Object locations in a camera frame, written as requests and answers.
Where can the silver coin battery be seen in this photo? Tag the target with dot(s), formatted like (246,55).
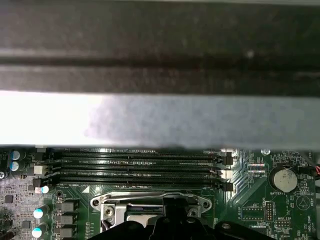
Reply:
(285,180)

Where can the green motherboard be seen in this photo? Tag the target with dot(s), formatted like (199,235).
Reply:
(250,197)

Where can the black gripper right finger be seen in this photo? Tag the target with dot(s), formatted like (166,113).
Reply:
(200,232)

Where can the black PC case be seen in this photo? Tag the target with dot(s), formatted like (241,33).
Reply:
(160,117)

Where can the RAM slot black clips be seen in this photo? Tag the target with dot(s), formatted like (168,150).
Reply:
(150,158)
(150,182)

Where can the blue-top capacitor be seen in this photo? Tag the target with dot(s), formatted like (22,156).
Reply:
(45,189)
(15,165)
(38,213)
(15,155)
(37,232)

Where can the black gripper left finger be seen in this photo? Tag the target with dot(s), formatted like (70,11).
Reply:
(150,230)

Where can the CPU socket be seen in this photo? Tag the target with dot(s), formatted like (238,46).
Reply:
(106,207)

